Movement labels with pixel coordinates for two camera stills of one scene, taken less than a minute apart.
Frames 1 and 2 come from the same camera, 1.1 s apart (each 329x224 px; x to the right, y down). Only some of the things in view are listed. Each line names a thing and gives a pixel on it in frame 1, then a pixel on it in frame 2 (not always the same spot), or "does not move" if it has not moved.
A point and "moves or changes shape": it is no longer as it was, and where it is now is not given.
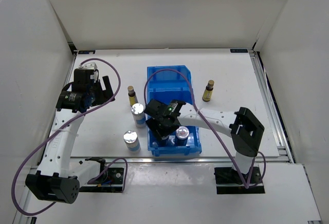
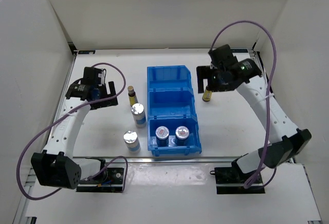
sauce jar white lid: [170, 142] moves or changes shape
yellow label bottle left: [132, 96] does not move
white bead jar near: [131, 140] does not move
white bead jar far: [137, 109] does not move
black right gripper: [152, 124] -> [202, 73]
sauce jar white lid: [182, 133] moves or changes shape
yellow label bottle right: [207, 92] does not move
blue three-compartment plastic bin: [164, 84] does not move
